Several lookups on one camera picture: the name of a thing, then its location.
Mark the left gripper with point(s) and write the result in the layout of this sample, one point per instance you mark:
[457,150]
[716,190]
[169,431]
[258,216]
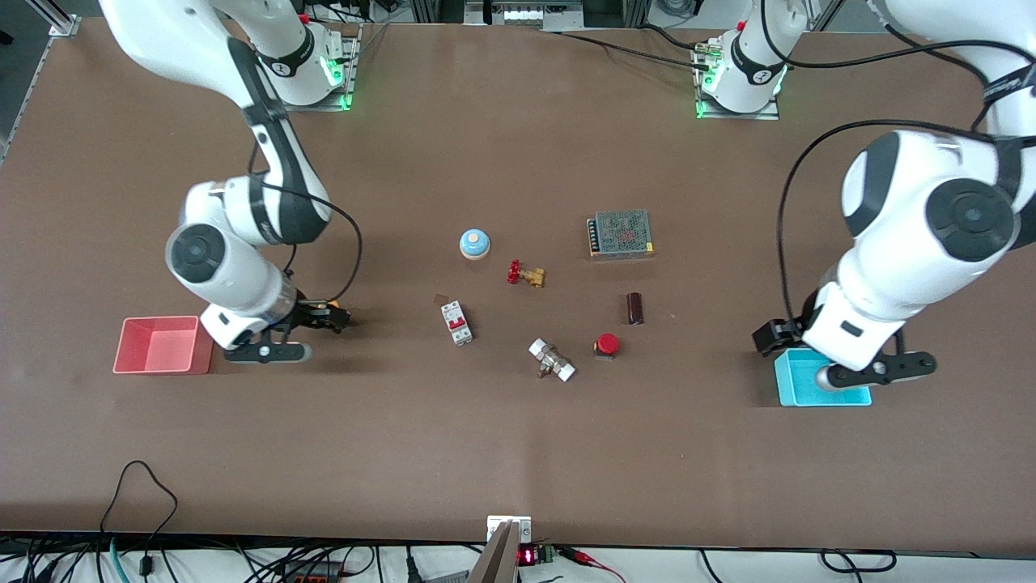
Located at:
[779,333]

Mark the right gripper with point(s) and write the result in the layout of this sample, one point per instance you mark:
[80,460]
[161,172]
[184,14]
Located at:
[311,315]

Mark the yellow push button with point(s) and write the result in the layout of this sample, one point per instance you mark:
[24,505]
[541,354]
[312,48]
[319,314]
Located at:
[338,307]

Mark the red push button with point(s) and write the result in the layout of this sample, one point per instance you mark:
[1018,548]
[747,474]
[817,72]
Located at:
[609,343]

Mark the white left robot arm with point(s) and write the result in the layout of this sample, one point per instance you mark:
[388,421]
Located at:
[910,267]

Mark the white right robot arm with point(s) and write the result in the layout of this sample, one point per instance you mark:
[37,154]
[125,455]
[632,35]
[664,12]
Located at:
[243,283]

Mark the blue plastic bin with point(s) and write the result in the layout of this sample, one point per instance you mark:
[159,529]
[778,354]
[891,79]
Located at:
[801,385]

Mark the dark red cylinder capacitor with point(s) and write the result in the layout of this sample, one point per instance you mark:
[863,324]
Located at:
[635,308]

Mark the pink plastic bin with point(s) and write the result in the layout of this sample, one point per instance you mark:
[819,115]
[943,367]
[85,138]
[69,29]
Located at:
[162,348]

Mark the blue dome bell button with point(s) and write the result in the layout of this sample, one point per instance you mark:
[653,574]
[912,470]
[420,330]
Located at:
[475,243]

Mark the metal mesh power supply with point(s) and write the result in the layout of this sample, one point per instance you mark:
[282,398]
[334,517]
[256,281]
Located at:
[622,233]

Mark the white metal fitting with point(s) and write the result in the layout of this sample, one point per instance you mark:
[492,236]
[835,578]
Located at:
[552,360]

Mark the black orange connector box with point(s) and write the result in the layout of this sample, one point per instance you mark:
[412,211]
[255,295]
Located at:
[312,573]

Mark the red clip lead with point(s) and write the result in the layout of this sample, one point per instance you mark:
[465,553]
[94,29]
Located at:
[587,559]

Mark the red LED display module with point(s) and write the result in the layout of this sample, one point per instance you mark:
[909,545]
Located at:
[526,556]

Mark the white power strip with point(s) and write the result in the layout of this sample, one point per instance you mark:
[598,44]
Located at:
[526,14]

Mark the white circuit breaker red switch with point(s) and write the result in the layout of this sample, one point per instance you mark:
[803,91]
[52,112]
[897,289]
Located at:
[456,322]

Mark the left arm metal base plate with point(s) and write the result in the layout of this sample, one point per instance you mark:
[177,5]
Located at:
[745,116]

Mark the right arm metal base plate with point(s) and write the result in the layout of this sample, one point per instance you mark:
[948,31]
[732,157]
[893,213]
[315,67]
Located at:
[353,65]

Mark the silver camera mount bracket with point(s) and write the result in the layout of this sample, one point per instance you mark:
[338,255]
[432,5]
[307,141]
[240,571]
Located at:
[524,530]

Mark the grey camera mount bar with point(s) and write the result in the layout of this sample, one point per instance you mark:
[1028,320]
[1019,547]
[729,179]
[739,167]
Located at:
[495,563]

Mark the aluminium frame rail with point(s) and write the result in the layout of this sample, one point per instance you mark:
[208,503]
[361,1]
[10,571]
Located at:
[61,24]

